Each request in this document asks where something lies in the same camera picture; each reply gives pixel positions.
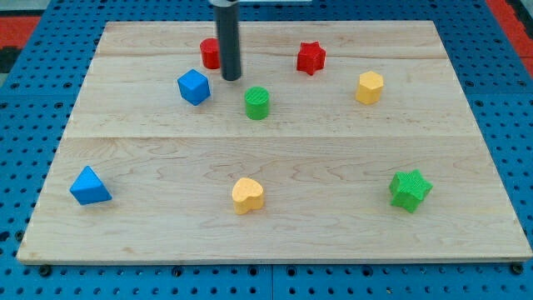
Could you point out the light wooden board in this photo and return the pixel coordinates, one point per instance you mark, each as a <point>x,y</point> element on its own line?
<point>324,159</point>

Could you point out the green star block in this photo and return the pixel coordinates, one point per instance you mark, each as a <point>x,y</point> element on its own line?
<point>409,190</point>

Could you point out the red star block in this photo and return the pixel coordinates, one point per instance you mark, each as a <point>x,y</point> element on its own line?
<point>311,57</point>

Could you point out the blue cube block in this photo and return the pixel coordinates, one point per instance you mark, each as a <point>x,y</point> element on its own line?
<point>194,87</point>

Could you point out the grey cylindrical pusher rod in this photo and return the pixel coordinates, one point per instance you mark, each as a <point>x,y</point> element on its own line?
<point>226,18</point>

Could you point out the yellow hexagon block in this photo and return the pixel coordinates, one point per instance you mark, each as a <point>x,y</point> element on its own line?
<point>369,87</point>

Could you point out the green cylinder block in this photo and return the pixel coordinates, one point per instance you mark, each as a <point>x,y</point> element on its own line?
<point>257,103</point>

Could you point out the blue triangle block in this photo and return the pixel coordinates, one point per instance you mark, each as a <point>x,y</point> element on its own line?
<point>88,188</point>

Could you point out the yellow heart block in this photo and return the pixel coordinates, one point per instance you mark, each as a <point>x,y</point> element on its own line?
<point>247,195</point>

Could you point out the red cylinder block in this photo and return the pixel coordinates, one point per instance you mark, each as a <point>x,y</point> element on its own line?
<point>209,48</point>

